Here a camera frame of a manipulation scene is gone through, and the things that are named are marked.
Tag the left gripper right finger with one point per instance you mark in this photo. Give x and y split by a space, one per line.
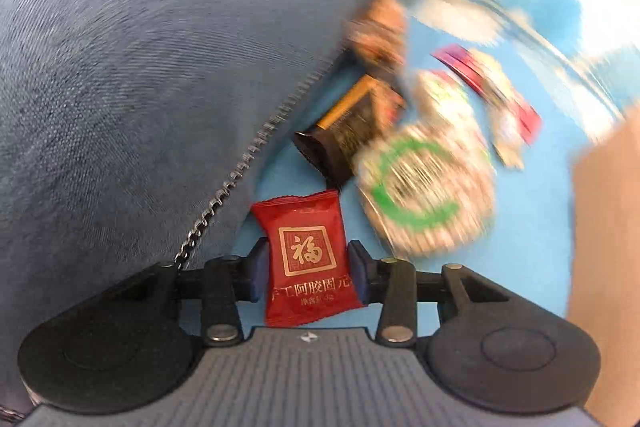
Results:
399 287

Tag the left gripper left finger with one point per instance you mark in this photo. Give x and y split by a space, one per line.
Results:
220 285

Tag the red candy packet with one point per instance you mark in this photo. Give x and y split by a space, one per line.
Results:
309 276

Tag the clear bag brown snacks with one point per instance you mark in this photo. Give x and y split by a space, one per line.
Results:
377 34

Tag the green mixed-grain snack bag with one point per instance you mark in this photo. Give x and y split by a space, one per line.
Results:
428 187

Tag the black gold snack packet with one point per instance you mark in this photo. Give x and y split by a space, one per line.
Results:
369 109

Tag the open cardboard box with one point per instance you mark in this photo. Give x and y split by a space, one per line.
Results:
604 299

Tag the yellow snack bar wrapper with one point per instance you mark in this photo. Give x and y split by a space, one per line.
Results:
503 108

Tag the red flat snack packet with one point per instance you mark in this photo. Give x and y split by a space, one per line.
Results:
457 59

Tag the blue fan-pattern sofa cover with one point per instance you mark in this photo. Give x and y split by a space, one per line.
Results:
553 27

